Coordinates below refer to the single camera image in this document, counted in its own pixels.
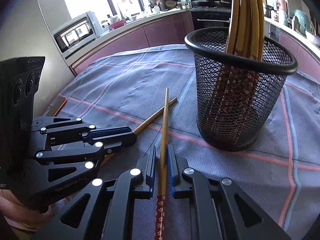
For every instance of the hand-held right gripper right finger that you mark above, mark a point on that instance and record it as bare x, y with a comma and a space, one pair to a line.
175, 177

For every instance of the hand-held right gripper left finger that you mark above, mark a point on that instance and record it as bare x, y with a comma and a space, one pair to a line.
149, 177

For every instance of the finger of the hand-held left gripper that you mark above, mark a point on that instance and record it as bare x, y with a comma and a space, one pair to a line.
117, 142
110, 132

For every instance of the single bamboo chopstick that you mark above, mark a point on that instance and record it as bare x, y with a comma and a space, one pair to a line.
163, 135
155, 116

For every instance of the black mesh holder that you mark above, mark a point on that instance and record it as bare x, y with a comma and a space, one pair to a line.
250, 120

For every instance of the bunch of patterned chopsticks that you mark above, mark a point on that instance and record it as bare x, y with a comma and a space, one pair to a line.
246, 17

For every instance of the person's left hand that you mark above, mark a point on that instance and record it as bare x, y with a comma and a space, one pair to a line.
15, 212

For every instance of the plaid grey tablecloth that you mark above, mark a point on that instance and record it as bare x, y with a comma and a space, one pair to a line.
125, 80

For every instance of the silver microwave oven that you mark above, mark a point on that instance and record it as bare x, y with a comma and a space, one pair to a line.
75, 32

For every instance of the pink base cabinets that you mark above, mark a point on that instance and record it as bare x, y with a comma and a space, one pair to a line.
150, 35

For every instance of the red basin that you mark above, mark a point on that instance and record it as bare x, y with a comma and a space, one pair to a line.
117, 24

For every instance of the kitchen faucet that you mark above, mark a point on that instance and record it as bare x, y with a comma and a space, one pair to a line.
123, 5

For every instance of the built-in black oven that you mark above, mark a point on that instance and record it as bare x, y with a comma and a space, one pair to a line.
210, 20

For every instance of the black wok with lid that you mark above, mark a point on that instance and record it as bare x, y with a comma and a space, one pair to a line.
199, 3

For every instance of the pot with glass lid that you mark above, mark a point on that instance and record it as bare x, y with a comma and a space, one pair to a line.
222, 3

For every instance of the pink peninsula cabinets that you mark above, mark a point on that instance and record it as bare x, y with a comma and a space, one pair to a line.
300, 47

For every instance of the mint green appliance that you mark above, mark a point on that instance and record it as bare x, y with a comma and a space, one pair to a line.
302, 21

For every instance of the pink kettle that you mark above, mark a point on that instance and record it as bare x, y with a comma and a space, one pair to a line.
282, 4

